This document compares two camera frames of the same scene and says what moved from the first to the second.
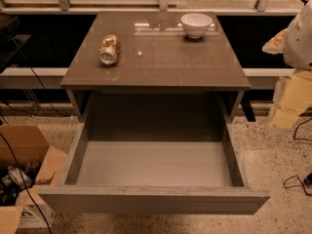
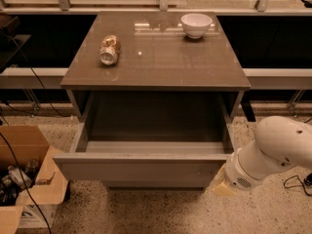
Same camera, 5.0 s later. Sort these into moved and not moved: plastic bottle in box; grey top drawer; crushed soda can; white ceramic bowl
Moved: grey top drawer
Not moved: plastic bottle in box; crushed soda can; white ceramic bowl
